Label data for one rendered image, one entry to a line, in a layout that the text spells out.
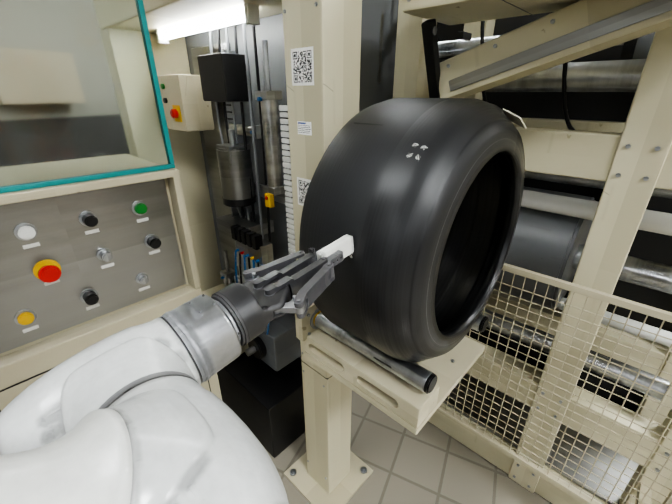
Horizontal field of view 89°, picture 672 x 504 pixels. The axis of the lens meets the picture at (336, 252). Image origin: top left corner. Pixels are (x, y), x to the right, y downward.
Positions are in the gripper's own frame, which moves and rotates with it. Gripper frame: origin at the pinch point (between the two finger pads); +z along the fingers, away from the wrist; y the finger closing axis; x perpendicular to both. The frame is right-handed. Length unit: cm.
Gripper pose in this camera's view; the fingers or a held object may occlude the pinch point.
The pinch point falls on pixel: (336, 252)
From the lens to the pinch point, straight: 54.5
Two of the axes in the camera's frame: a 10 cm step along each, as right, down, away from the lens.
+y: -7.3, -2.9, 6.2
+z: 6.8, -4.3, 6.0
